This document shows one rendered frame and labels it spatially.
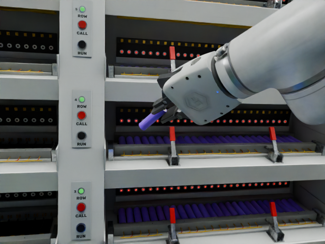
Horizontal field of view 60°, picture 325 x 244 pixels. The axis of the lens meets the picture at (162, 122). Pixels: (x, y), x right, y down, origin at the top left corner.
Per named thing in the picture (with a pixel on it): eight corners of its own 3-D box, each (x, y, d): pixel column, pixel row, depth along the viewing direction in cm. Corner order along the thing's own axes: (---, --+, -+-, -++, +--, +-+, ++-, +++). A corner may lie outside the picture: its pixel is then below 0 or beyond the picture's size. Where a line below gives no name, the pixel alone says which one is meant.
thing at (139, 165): (338, 178, 74) (351, 129, 70) (104, 189, 62) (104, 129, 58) (290, 150, 93) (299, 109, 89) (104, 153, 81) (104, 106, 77)
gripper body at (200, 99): (206, 62, 38) (155, 94, 46) (251, 111, 41) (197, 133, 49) (219, 33, 42) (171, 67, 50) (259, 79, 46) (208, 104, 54)
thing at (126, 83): (337, 105, 75) (350, 52, 71) (104, 100, 62) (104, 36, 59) (290, 91, 94) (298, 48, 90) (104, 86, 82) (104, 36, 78)
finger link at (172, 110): (182, 110, 49) (159, 121, 54) (194, 121, 50) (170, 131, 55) (188, 98, 51) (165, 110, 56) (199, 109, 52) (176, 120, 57)
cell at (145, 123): (140, 129, 56) (162, 109, 54) (137, 122, 57) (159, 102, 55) (146, 131, 57) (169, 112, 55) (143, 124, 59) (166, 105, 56)
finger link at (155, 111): (163, 91, 48) (140, 104, 53) (175, 103, 49) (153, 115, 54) (169, 79, 50) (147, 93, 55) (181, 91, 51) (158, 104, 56)
